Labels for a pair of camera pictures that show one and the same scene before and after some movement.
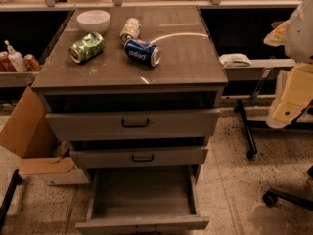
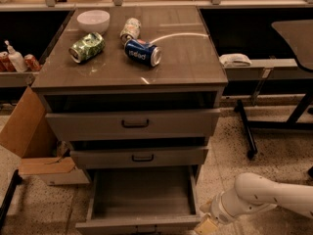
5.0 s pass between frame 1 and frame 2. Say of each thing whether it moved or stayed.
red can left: stayed
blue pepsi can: stayed
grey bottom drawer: stayed
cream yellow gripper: moved
